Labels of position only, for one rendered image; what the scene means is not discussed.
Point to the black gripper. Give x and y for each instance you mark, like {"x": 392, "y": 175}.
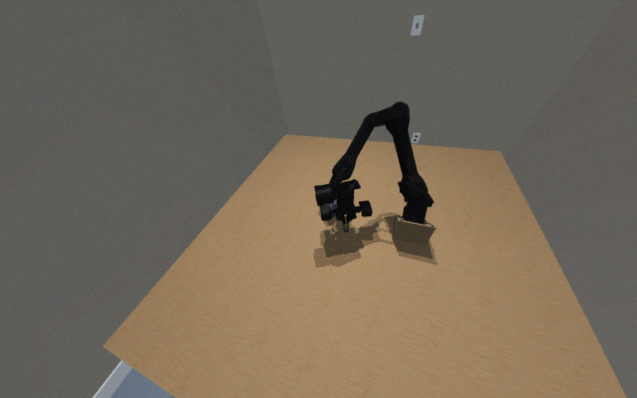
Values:
{"x": 348, "y": 209}

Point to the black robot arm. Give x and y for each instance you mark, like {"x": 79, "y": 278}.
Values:
{"x": 412, "y": 186}

